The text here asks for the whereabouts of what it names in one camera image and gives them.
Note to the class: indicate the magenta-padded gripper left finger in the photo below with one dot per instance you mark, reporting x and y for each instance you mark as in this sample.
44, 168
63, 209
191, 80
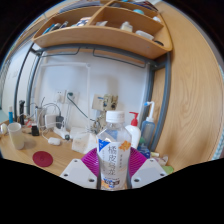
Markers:
78, 173

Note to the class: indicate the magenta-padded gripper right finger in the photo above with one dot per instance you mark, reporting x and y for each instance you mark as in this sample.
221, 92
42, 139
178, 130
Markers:
148, 171

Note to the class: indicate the clear white-capped drink bottle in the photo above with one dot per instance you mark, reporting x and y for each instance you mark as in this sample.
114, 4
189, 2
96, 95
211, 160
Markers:
113, 150

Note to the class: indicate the small green flat item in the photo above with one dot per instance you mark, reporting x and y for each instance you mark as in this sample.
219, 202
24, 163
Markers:
168, 169

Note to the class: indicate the white tissue pack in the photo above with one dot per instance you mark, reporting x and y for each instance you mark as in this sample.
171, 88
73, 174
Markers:
83, 143

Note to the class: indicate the flat round red coaster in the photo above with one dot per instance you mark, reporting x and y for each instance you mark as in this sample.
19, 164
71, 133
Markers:
43, 159

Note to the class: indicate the white earbuds case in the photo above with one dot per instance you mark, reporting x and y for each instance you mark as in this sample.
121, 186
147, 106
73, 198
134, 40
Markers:
54, 141

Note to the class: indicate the white pump bottle red nozzle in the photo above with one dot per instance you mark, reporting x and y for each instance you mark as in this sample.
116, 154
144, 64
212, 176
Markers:
134, 131

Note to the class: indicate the blue spray bottle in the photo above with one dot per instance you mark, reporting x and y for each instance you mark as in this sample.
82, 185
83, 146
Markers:
148, 128

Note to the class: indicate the white power strip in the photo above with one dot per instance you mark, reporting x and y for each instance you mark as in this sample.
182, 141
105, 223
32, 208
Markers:
61, 133

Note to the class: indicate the black power adapter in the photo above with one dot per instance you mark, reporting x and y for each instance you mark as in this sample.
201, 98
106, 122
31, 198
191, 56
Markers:
59, 121

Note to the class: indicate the white power adapter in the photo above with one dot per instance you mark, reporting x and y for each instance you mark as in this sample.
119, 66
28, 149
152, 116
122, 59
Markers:
50, 121

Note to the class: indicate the small black charger block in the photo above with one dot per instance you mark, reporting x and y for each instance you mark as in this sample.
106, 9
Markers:
35, 130

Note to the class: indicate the metal cup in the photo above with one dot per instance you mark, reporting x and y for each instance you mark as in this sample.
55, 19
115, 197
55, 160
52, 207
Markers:
40, 116

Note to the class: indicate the cream plastic cup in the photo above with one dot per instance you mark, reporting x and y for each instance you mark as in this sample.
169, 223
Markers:
16, 136

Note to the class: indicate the white box with blue label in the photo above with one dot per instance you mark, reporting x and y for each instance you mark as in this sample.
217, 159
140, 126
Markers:
97, 101

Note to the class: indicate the black upright handheld device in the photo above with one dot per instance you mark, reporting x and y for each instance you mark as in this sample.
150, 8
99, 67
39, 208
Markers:
21, 113

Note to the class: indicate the white desk lamp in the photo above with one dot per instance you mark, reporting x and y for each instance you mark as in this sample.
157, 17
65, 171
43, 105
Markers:
88, 86

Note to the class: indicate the wrapped round bun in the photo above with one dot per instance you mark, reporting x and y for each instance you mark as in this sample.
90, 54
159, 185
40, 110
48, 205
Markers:
2, 129

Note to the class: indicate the wooden shelf unit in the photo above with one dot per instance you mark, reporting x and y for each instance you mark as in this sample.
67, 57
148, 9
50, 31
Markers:
100, 36

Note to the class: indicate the grey metal desk frame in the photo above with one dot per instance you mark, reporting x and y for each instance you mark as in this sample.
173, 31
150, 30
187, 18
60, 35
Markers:
163, 100

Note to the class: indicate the white wall socket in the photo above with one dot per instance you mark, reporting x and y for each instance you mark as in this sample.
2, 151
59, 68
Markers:
60, 96
73, 96

